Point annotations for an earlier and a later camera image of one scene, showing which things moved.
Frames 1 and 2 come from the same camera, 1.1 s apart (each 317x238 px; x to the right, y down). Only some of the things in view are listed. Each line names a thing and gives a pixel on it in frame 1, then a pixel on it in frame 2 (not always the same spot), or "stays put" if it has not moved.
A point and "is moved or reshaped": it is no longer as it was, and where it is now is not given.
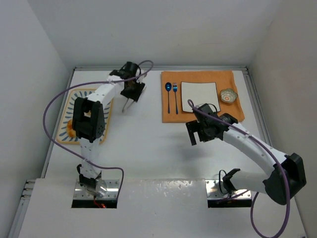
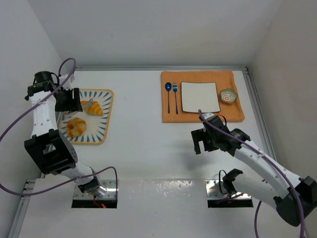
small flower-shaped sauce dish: [228, 95] stays put
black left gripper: [132, 92] to [75, 99]
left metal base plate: [106, 192] stays put
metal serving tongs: [129, 101] is moved or reshaped
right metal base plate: [216, 199] stays put
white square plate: [200, 93] stays put
